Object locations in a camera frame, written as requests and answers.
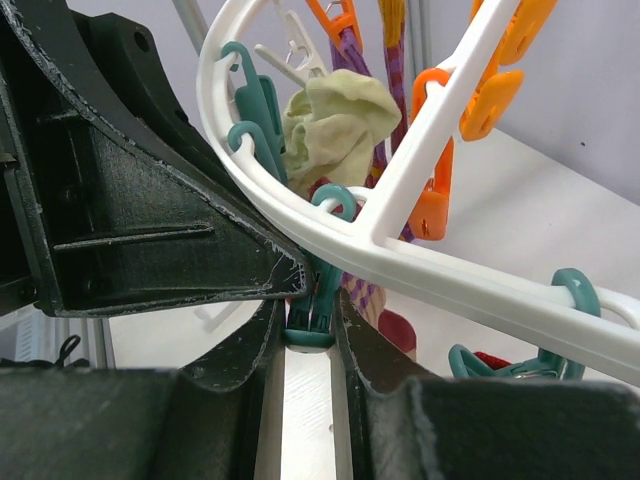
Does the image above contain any striped pink purple sock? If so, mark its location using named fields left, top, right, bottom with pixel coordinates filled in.
left=341, top=273, right=417, bottom=361

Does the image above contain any maroon sock pair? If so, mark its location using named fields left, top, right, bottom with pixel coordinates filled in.
left=329, top=1, right=408, bottom=188

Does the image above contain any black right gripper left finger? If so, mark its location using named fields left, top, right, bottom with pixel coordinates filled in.
left=1, top=301, right=285, bottom=479

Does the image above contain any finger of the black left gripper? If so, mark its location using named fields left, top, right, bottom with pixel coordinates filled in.
left=64, top=0, right=236, bottom=186
left=1, top=1, right=313, bottom=317

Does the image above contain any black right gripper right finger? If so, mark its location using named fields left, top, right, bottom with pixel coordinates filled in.
left=333, top=292, right=639, bottom=479

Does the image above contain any white round clip hanger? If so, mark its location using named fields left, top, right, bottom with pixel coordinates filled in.
left=197, top=1, right=639, bottom=385

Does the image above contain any red patterned sock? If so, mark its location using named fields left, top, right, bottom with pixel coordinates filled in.
left=474, top=351, right=511, bottom=370

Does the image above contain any cream sock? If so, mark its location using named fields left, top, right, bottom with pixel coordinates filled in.
left=281, top=69, right=378, bottom=200

